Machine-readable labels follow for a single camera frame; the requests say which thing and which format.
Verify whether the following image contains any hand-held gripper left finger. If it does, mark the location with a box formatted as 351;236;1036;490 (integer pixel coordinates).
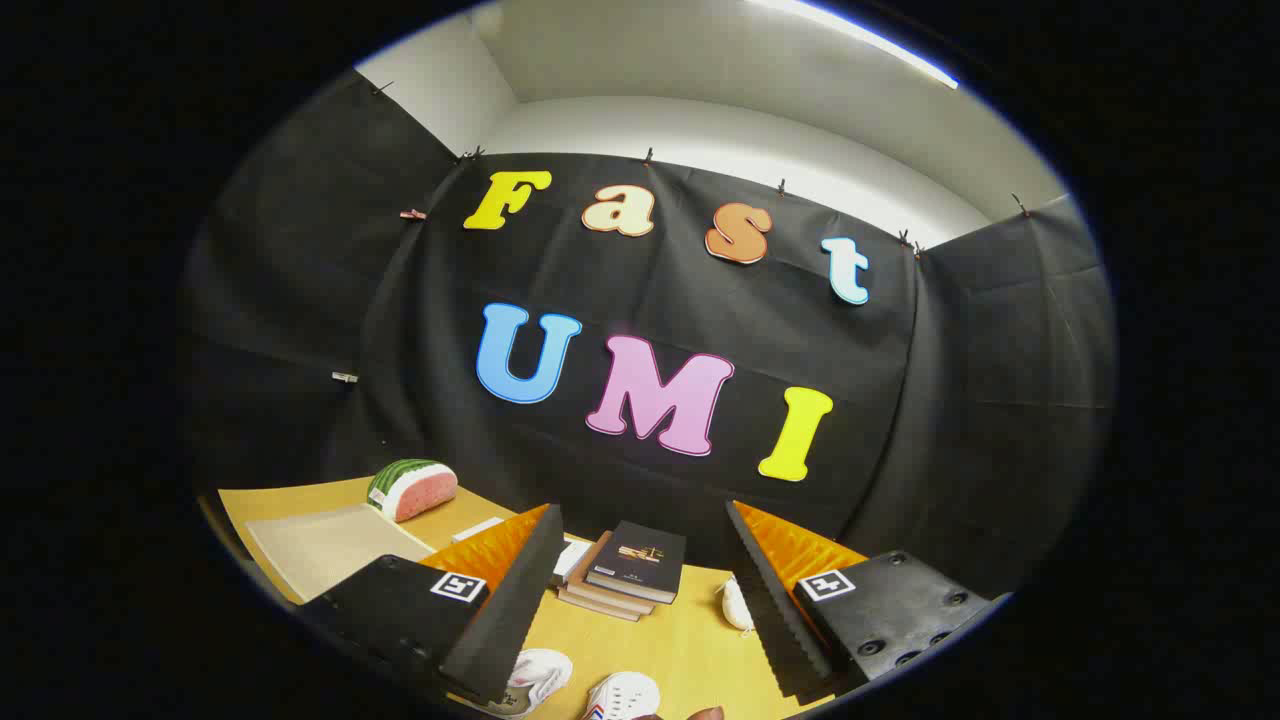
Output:
298;503;567;707

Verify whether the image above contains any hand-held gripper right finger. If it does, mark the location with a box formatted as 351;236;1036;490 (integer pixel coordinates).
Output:
725;499;1013;701

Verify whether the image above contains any white canvas shoe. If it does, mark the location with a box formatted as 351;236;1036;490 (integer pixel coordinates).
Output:
582;671;662;720
478;648;575;720

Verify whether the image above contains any beige fabric storage box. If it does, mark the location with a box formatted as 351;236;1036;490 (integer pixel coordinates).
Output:
245;503;438;604

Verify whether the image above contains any white plush toy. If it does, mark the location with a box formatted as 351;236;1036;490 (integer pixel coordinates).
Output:
718;576;755;637

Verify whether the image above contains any white cover book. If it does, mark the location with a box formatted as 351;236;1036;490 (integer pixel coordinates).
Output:
450;517;593;586

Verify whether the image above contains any thin book under stack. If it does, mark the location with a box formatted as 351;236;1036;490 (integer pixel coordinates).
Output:
557;585;643;623

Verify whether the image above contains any dark cover book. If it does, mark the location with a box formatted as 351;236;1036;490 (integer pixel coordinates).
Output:
585;521;688;605

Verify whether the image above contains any watermelon slice toy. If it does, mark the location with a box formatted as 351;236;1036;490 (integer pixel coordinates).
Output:
367;459;459;523

